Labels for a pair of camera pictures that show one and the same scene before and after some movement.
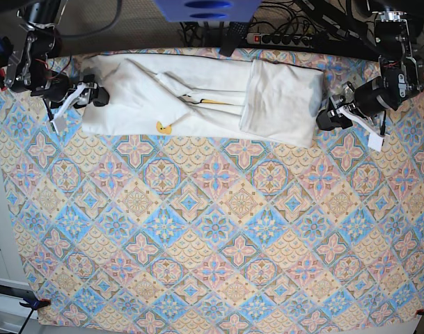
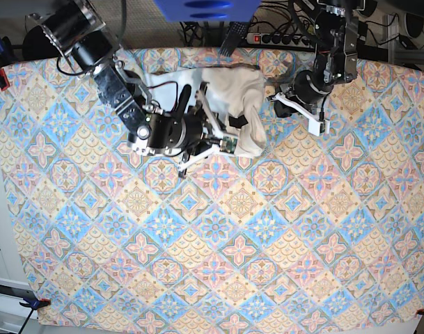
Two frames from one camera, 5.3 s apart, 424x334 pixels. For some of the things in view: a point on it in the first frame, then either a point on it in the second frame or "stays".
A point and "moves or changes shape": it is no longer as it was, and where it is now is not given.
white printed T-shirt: (267, 101) moves or changes shape
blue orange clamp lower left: (33, 305) stays
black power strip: (267, 39) stays
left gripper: (58, 86) -> (170, 133)
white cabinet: (8, 283) stays
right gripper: (368, 97) -> (308, 90)
